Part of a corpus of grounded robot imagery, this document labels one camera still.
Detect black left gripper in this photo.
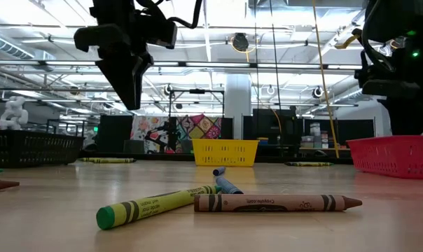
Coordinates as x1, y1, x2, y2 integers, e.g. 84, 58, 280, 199
74, 24, 153, 111

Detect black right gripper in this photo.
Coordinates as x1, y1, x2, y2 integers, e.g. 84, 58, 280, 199
354, 64, 423, 136

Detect brown crayon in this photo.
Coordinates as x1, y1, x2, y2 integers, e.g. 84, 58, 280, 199
0, 178, 21, 193
193, 193, 364, 214

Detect red plastic basket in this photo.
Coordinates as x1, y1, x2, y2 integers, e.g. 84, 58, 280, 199
347, 134, 423, 181

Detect black cabinet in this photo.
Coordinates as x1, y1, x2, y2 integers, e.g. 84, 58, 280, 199
98, 114, 134, 153

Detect black partition panel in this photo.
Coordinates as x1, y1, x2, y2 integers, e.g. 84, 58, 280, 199
302, 118, 376, 148
242, 108, 303, 157

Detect black metal gantry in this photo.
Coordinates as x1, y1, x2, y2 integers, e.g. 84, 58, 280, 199
167, 88, 226, 118

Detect long ceiling light strip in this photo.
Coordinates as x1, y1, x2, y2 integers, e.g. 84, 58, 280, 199
0, 59, 365, 71

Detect far left yellow crayon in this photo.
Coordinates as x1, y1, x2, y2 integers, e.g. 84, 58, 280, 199
92, 157, 137, 165

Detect stacked storage boxes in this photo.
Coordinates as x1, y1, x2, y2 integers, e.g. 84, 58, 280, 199
300, 122, 330, 149

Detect white building column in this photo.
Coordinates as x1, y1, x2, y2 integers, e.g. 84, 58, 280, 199
225, 73, 253, 140

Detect white knot-shaped sculpture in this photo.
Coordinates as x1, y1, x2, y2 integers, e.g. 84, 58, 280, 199
0, 95, 29, 131

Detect yellow plastic basket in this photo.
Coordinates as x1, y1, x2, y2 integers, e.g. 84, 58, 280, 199
192, 138, 260, 167

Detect black plastic basket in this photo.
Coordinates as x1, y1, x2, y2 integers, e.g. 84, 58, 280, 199
0, 128, 85, 169

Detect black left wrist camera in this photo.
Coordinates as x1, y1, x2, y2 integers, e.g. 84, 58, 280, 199
136, 15, 179, 50

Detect black metal table frame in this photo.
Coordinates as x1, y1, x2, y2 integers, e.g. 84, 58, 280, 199
78, 150, 354, 165

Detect black left wrist camera cable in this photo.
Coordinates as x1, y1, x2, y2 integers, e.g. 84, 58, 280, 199
165, 0, 204, 30

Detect yellow power cable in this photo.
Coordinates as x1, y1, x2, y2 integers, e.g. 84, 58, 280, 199
312, 0, 340, 160

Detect yellow cable tag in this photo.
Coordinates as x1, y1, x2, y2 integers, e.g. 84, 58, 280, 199
335, 33, 360, 50

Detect black hanging cable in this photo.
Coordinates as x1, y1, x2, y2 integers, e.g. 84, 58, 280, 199
253, 0, 260, 113

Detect silver ribbed air duct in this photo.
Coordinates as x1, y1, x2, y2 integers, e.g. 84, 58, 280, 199
0, 31, 36, 61

